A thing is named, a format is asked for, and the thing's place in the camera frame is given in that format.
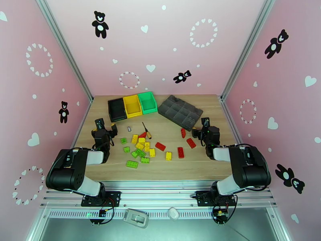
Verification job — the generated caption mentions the black power cable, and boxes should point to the black power cable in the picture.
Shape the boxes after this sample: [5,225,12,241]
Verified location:
[89,197,116,225]
[211,195,238,226]

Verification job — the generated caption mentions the clear plastic box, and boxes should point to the clear plastic box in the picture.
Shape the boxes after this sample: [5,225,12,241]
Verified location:
[123,208,149,229]

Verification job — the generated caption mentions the screwdriver with gold handle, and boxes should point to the screwdriver with gold handle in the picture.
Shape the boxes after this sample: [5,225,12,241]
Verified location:
[141,122,154,143]

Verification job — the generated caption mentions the green plastic bin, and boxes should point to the green plastic bin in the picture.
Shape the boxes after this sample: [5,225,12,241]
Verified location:
[137,91,158,115]

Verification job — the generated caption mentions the black plastic bin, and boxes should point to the black plastic bin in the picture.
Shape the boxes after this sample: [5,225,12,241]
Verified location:
[107,98,128,123]

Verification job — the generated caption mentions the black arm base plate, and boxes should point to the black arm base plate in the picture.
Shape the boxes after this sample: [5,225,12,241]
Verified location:
[195,190,237,207]
[81,190,122,207]

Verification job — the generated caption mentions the yellow plastic bin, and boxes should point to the yellow plastic bin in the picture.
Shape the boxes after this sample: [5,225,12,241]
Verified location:
[122,94,143,119]

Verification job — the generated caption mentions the aluminium side rail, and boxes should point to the aluminium side rail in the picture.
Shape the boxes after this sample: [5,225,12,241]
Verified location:
[220,96,239,147]
[73,96,95,149]

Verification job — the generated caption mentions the grey compartment organizer tray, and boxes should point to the grey compartment organizer tray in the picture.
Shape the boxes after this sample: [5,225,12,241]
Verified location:
[157,94,204,132]

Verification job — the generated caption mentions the aluminium frame post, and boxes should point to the aluminium frame post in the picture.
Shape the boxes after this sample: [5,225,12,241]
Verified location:
[219,0,278,102]
[34,0,95,104]

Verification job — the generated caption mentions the grey metal bottom panel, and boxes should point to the grey metal bottom panel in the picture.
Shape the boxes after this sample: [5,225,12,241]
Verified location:
[26,207,297,241]

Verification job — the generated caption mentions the white earbud case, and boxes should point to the white earbud case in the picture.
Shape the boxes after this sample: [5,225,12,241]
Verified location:
[168,207,180,221]

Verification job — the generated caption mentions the perforated metal strip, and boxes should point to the perforated metal strip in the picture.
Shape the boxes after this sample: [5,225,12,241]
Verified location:
[47,208,274,220]

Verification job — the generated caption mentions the aluminium front rail platform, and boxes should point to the aluminium front rail platform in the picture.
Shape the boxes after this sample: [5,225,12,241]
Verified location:
[40,180,278,209]

